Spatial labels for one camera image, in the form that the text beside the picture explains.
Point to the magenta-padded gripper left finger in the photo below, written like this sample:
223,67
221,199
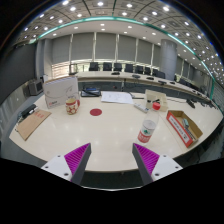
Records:
77,160

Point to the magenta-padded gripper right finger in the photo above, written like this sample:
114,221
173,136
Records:
146,159

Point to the clear red-capped water bottle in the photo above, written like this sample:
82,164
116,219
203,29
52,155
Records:
147,128

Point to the open red and brown carton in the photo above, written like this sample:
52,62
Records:
181,128

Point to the flat round red coaster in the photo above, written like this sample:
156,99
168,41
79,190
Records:
96,112

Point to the red and cream patterned mug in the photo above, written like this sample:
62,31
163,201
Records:
71,106

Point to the brown paper envelope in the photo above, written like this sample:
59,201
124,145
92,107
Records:
32,123

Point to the small open white box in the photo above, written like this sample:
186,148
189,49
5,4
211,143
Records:
156,100

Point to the white printed paper sheets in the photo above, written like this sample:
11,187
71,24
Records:
116,97

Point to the black laptop bag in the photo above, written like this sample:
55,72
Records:
90,92

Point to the black power adapter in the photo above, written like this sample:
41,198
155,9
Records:
28,110

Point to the white paper ream box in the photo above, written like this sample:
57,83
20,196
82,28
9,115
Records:
61,91

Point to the long curved conference desk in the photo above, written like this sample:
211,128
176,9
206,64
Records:
133,80

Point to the grey CRT monitor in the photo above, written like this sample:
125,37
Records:
35,87

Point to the row of black office chairs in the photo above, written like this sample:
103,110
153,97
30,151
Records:
117,66

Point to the round recessed ceiling lights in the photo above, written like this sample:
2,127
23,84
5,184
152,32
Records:
100,4

